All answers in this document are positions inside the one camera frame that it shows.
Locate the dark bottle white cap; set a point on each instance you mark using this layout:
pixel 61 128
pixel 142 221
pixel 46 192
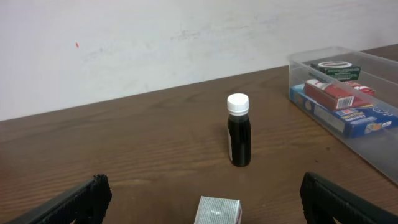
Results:
pixel 239 129

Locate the white green medicine box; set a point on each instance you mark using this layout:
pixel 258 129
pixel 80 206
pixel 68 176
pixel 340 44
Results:
pixel 213 210

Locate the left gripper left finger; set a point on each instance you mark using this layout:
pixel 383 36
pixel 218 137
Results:
pixel 86 203

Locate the blue Kool Fever box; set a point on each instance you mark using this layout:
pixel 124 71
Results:
pixel 350 122

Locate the red small box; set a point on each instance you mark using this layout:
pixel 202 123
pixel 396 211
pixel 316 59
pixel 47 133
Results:
pixel 331 96

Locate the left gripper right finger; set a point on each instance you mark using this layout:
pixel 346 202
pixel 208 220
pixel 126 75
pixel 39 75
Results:
pixel 327 203

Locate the clear plastic container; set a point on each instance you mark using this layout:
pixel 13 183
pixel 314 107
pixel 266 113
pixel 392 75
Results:
pixel 377 84

